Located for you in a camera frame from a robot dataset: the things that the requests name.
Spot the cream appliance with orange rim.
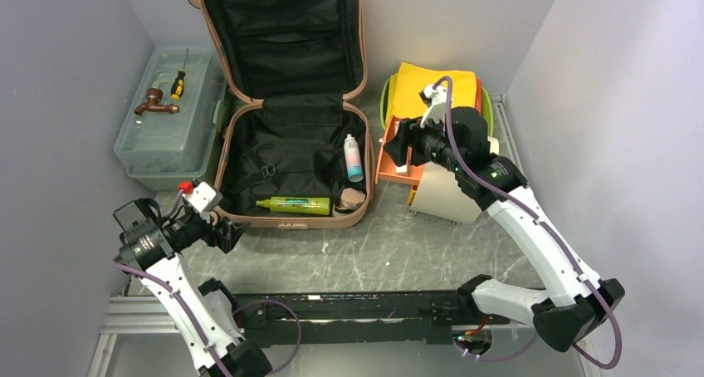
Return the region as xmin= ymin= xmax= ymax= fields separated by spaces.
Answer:
xmin=374 ymin=149 xmax=482 ymax=224

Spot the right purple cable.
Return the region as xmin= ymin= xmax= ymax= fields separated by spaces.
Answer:
xmin=431 ymin=75 xmax=625 ymax=371

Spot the aluminium frame profile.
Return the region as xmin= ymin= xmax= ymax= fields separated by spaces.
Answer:
xmin=87 ymin=296 xmax=178 ymax=377

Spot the pink blue spray bottle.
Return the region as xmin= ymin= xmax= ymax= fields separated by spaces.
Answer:
xmin=343 ymin=134 xmax=364 ymax=183

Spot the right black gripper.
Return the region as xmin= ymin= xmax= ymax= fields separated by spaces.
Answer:
xmin=382 ymin=109 xmax=464 ymax=174

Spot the pink hexagonal lid jar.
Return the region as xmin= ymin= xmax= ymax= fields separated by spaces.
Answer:
xmin=335 ymin=188 xmax=367 ymax=213

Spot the pink hard-shell suitcase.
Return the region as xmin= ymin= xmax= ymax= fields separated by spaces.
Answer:
xmin=188 ymin=0 xmax=375 ymax=229

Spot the green plastic tray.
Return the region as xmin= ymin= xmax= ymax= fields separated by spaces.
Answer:
xmin=379 ymin=74 xmax=494 ymax=136

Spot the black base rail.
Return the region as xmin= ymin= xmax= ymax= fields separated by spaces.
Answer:
xmin=230 ymin=290 xmax=509 ymax=348

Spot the brown brass faucet valve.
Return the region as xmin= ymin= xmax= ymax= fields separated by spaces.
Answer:
xmin=134 ymin=87 xmax=179 ymax=115

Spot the purple cable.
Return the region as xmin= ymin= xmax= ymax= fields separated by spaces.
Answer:
xmin=112 ymin=189 xmax=304 ymax=377
xmin=431 ymin=75 xmax=625 ymax=371

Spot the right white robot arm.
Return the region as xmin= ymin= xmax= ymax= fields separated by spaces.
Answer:
xmin=384 ymin=107 xmax=625 ymax=369

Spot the red printed package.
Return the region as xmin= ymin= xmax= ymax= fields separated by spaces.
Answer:
xmin=474 ymin=76 xmax=483 ymax=115

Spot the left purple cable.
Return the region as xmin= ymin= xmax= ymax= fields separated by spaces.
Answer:
xmin=112 ymin=189 xmax=304 ymax=377

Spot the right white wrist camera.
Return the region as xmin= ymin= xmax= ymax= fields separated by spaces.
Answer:
xmin=419 ymin=84 xmax=447 ymax=128

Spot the green yellow bottle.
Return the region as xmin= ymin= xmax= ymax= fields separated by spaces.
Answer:
xmin=256 ymin=197 xmax=331 ymax=216

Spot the yellow black screwdriver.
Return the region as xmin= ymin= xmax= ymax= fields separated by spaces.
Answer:
xmin=170 ymin=48 xmax=189 ymax=100

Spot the translucent plastic toolbox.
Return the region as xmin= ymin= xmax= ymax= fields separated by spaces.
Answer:
xmin=114 ymin=47 xmax=227 ymax=191

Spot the yellow cloth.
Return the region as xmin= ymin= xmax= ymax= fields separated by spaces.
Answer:
xmin=394 ymin=62 xmax=477 ymax=116

